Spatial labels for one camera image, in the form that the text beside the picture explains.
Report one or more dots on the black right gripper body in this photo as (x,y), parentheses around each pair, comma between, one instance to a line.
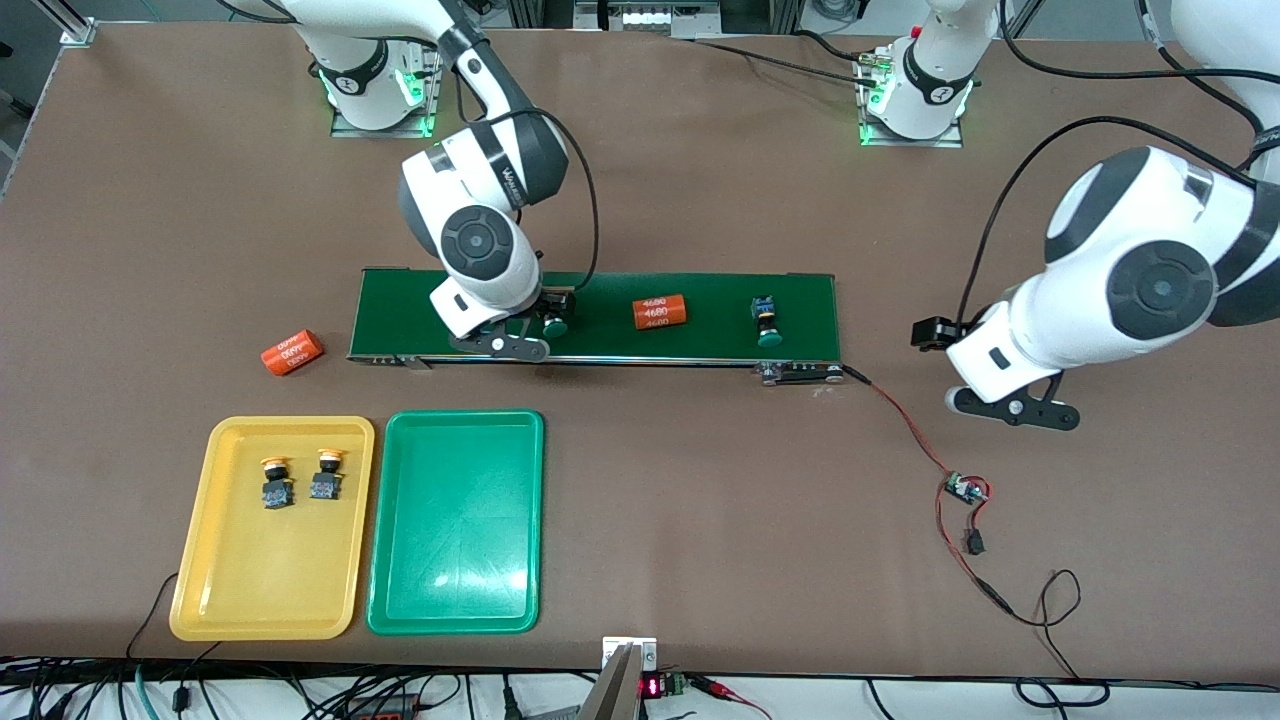
(556,302)

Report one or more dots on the green push button switch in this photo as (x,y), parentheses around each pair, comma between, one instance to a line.
(766,320)
(557,326)

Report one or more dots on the orange 4680 cylinder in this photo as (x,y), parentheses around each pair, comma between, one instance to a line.
(292,353)
(661,312)

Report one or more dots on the yellow push button switch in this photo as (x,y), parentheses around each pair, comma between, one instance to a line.
(326,485)
(278,492)

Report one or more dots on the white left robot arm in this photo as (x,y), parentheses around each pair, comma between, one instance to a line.
(1150,290)

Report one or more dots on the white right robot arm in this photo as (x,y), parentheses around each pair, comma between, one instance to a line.
(480,240)

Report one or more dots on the green conveyor belt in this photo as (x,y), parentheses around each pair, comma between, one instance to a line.
(700,340)

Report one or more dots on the small green circuit board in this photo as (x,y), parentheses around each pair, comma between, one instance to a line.
(965,490)

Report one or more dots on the green plastic tray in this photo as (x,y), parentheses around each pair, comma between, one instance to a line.
(455,525)

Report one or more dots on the small black connector plug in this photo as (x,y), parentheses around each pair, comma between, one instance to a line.
(975,544)

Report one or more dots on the metal equipment rack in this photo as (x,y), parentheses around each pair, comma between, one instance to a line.
(650,18)

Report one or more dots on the yellow plastic tray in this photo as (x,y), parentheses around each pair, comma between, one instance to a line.
(270,570)

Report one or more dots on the red digit display module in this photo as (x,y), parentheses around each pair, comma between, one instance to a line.
(652,687)

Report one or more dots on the orange power strip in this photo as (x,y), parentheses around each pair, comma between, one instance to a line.
(385,712)

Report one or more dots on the red clip lead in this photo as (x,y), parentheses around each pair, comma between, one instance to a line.
(720,688)

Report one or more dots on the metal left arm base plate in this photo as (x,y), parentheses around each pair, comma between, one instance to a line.
(915,143)

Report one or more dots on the grey metal camera bracket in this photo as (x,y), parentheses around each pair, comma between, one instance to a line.
(625,690)

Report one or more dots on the aluminium frame profile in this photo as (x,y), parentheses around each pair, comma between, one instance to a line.
(78,30)

